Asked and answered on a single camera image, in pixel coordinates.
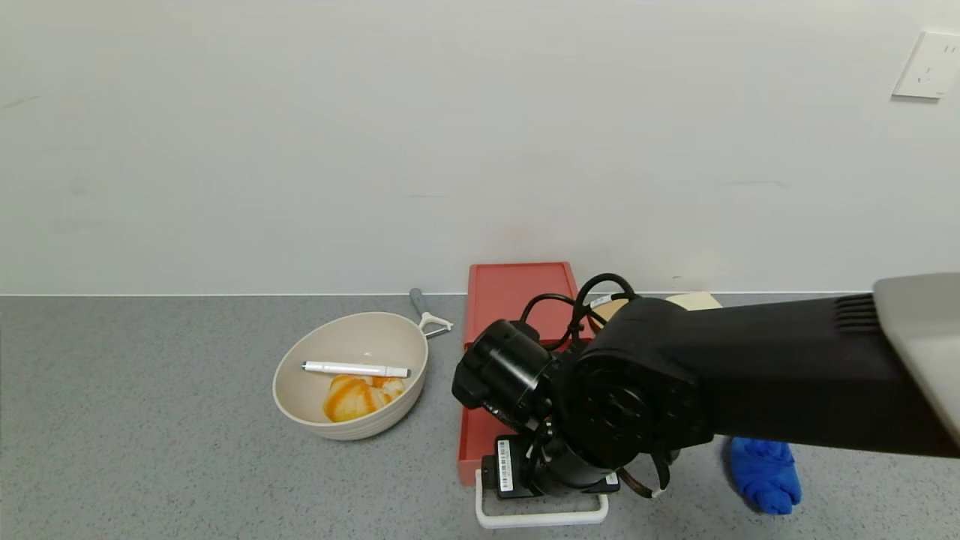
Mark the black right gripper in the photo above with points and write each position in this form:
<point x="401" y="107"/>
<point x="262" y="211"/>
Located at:
<point x="507" y="466"/>

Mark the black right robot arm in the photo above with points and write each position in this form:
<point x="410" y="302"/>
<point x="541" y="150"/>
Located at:
<point x="712" y="375"/>

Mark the red drawer cabinet housing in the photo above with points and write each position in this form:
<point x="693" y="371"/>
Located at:
<point x="510" y="296"/>

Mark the white marker pen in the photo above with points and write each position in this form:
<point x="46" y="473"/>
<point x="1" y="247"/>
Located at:
<point x="352" y="368"/>

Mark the tan round wooden object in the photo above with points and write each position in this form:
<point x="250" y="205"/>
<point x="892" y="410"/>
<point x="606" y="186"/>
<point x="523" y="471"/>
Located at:
<point x="606" y="309"/>

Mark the beige ribbed bowl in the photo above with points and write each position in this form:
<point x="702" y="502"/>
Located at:
<point x="352" y="337"/>

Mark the cream flat board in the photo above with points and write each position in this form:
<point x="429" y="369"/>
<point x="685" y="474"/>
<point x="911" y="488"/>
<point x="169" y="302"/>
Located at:
<point x="694" y="301"/>

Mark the blue cloth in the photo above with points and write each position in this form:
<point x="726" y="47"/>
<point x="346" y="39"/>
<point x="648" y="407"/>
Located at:
<point x="765" y="472"/>

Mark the white wall socket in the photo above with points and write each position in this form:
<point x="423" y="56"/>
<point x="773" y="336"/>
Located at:
<point x="928" y="66"/>

